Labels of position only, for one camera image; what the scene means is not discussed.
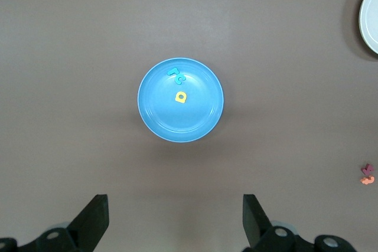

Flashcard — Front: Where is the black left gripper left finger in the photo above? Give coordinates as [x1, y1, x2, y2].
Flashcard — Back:
[0, 194, 110, 252]

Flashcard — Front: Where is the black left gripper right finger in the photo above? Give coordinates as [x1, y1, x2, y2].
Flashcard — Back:
[242, 194, 359, 252]

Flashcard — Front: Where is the maroon foam letter k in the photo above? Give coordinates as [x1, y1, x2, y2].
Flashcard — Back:
[360, 163, 375, 176]

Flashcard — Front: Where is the blue plate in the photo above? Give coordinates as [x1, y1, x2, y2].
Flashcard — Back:
[137, 57, 224, 143]

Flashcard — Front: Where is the brown table cover sheet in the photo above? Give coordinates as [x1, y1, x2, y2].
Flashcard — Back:
[0, 0, 378, 252]

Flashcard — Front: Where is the beige plate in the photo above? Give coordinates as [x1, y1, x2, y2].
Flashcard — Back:
[359, 0, 378, 55]

